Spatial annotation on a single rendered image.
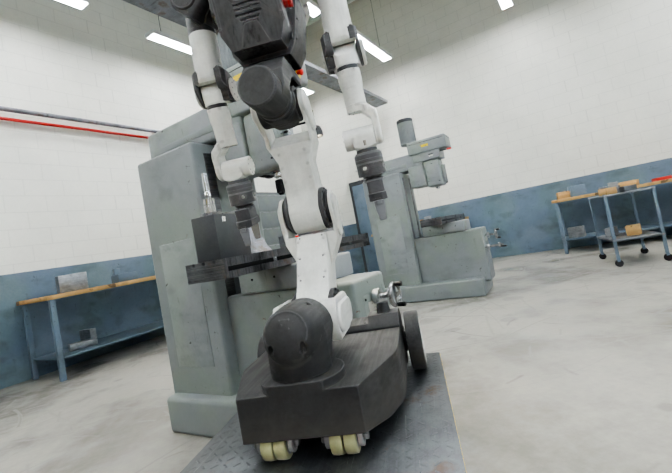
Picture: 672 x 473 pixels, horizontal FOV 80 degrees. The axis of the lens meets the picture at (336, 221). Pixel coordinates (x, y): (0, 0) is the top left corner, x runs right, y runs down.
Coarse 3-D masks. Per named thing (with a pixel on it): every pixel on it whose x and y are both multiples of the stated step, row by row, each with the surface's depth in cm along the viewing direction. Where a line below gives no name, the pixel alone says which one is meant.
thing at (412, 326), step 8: (408, 312) 139; (416, 312) 138; (408, 320) 135; (416, 320) 134; (408, 328) 133; (416, 328) 132; (408, 336) 131; (416, 336) 131; (408, 344) 131; (416, 344) 130; (416, 352) 130; (424, 352) 132; (416, 360) 131; (424, 360) 131; (416, 368) 134; (424, 368) 135
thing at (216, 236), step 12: (204, 216) 164; (216, 216) 164; (228, 216) 171; (204, 228) 164; (216, 228) 162; (228, 228) 170; (204, 240) 164; (216, 240) 162; (228, 240) 168; (240, 240) 176; (204, 252) 164; (216, 252) 162; (228, 252) 166; (240, 252) 174
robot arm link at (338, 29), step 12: (324, 0) 120; (336, 0) 119; (324, 12) 120; (336, 12) 118; (348, 12) 120; (324, 24) 121; (336, 24) 118; (348, 24) 119; (324, 36) 120; (336, 36) 118; (348, 36) 118; (324, 48) 120; (360, 48) 120; (324, 60) 122; (360, 60) 122
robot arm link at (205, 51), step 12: (192, 36) 128; (204, 36) 128; (216, 36) 132; (192, 48) 129; (204, 48) 128; (216, 48) 130; (204, 60) 127; (216, 60) 129; (204, 72) 127; (216, 72) 128; (228, 72) 132; (204, 84) 130; (228, 84) 130; (204, 108) 135
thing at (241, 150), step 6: (234, 126) 210; (240, 126) 209; (240, 132) 209; (240, 138) 208; (246, 138) 211; (240, 144) 208; (246, 144) 210; (228, 150) 213; (234, 150) 211; (240, 150) 209; (246, 150) 209; (228, 156) 213; (234, 156) 211; (240, 156) 209; (258, 174) 226
